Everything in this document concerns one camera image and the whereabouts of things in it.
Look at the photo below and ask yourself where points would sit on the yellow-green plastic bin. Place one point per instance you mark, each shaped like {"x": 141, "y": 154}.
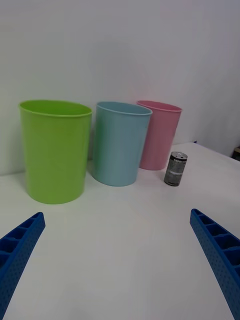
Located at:
{"x": 55, "y": 155}

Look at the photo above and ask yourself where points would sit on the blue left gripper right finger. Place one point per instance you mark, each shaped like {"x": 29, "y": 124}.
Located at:
{"x": 220, "y": 250}

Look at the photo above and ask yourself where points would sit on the black drink can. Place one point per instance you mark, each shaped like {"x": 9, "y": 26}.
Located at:
{"x": 175, "y": 170}

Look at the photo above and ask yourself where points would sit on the pale blue plastic bin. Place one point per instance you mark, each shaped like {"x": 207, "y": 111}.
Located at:
{"x": 117, "y": 150}

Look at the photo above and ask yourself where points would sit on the pink plastic bin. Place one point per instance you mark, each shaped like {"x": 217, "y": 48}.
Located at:
{"x": 162, "y": 140}

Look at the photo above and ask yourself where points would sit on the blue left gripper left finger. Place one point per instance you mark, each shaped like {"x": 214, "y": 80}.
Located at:
{"x": 17, "y": 250}

